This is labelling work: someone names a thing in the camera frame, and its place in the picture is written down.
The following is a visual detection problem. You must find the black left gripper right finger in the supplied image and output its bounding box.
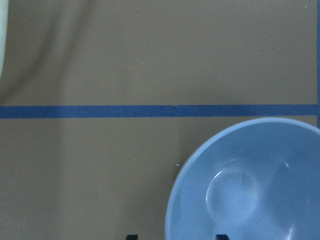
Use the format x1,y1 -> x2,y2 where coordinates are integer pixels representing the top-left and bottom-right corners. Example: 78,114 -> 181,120
216,234 -> 230,240

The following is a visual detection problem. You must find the blue bowl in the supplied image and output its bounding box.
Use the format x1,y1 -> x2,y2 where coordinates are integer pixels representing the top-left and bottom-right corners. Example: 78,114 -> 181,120
164,117 -> 320,240

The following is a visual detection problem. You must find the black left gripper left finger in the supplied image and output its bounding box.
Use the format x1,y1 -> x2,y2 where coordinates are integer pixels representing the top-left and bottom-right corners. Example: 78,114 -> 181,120
125,234 -> 138,240

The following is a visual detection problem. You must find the green bowl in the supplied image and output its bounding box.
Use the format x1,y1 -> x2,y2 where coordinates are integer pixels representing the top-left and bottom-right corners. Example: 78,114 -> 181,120
0,0 -> 9,75

